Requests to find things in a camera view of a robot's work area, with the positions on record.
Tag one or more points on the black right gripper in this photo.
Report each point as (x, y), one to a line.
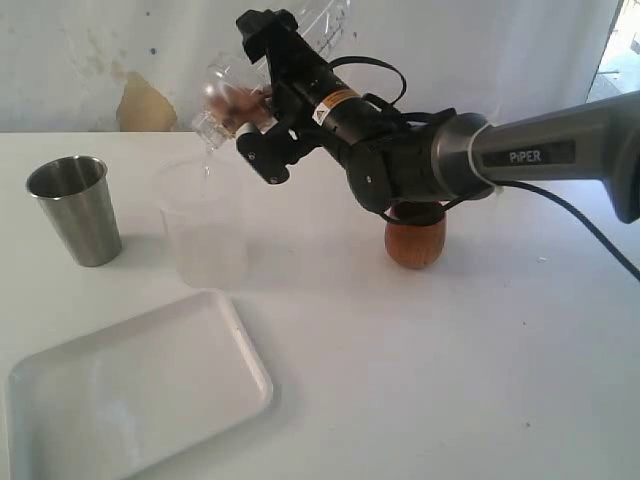
(300, 80)

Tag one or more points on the clear measuring cylinder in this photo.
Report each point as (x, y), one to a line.
(320, 23)

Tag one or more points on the clear dome strainer lid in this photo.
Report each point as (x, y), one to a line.
(227, 69)

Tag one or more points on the brown wooden cup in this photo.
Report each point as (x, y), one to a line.
(417, 241)

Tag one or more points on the stainless steel cup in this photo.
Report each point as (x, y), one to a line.
(74, 195)

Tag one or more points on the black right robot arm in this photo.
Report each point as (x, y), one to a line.
(391, 157)

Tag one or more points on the translucent plastic container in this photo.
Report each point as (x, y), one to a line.
(199, 199)

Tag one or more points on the white rectangular tray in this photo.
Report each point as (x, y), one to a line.
(112, 403)

